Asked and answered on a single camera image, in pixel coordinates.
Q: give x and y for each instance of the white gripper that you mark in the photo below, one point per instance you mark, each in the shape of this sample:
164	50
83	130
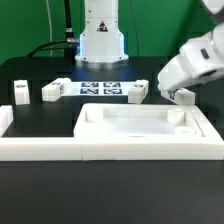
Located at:
200	60

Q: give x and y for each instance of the white desk top tray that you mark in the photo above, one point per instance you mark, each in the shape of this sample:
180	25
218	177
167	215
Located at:
144	124

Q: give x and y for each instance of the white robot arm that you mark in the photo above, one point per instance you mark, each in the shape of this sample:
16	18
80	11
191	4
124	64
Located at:
102	42

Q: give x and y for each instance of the marker tag sheet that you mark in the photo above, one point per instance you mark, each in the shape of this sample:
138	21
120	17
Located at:
96	88

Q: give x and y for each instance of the white U-shaped fence frame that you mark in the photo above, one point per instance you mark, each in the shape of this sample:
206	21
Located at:
70	148

